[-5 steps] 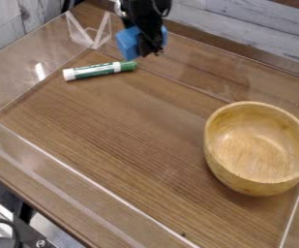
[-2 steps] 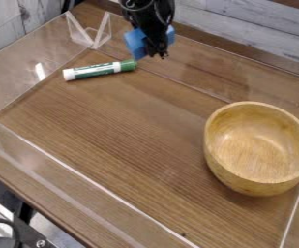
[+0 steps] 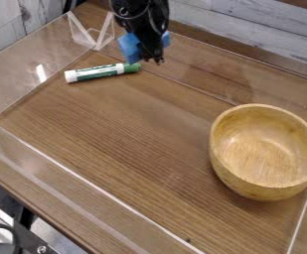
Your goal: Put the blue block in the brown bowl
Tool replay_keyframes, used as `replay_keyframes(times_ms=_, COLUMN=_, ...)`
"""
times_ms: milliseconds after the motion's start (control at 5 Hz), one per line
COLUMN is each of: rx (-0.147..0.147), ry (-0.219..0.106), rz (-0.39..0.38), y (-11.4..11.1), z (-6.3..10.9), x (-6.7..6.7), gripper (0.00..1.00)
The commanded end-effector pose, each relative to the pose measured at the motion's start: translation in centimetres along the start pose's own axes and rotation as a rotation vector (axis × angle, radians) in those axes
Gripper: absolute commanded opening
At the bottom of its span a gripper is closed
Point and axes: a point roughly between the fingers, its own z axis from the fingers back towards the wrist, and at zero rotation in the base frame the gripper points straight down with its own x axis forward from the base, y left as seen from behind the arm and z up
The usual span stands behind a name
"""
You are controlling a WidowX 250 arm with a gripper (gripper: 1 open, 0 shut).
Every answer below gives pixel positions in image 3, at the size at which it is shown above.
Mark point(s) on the brown wooden bowl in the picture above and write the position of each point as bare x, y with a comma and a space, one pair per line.
257, 149

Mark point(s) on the blue foam block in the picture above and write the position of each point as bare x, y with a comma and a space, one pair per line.
127, 43

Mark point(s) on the clear acrylic tray wall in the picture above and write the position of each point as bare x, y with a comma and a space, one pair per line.
106, 204

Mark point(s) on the clear acrylic triangular bracket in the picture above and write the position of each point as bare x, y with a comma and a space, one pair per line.
91, 37

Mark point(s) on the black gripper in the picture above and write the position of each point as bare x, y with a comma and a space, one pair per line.
134, 14

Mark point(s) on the green white marker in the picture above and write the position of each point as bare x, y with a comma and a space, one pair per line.
99, 71

